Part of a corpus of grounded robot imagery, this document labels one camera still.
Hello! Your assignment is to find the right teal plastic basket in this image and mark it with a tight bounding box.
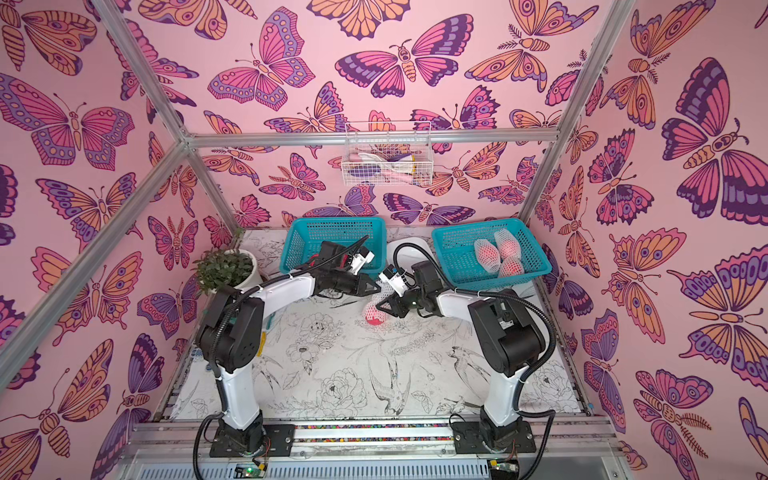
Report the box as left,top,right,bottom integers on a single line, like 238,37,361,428
432,218,553,290

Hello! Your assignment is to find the white wire wall basket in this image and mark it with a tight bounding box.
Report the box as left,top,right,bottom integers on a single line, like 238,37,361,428
339,120,434,188

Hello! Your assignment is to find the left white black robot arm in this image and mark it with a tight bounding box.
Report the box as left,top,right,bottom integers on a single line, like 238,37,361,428
196,235,380,456

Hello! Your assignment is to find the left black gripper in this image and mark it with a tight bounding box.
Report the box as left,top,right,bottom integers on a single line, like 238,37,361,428
330,272,383,299

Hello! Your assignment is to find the white plastic tray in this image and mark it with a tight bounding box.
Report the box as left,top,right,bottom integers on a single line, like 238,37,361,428
386,237,435,274

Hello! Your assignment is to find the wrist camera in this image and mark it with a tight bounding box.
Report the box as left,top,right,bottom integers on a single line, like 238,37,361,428
350,251,375,275
379,265,409,297

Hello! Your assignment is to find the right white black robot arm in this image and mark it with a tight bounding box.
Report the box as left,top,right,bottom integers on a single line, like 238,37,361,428
376,242,556,452

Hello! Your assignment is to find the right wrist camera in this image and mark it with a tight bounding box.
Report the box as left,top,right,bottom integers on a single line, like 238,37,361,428
379,265,409,297

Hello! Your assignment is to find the teal plastic basket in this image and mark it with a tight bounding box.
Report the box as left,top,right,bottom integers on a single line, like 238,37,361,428
432,218,553,290
279,217,387,277

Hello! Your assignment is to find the potted green plant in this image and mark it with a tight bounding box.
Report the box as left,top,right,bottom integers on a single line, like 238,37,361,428
194,229,262,294

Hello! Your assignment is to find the left teal plastic basket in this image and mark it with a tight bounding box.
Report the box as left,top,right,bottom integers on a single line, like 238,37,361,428
279,217,387,277

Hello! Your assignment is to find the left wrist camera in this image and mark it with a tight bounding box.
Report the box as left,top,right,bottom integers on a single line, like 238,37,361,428
350,251,375,275

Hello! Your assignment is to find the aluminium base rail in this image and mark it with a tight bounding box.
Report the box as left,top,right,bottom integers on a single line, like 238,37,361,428
114,415,634,479

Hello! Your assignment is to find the netted apple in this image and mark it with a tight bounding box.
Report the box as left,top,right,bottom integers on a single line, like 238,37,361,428
494,229,522,260
474,238,502,274
498,256,525,278
362,298,389,326

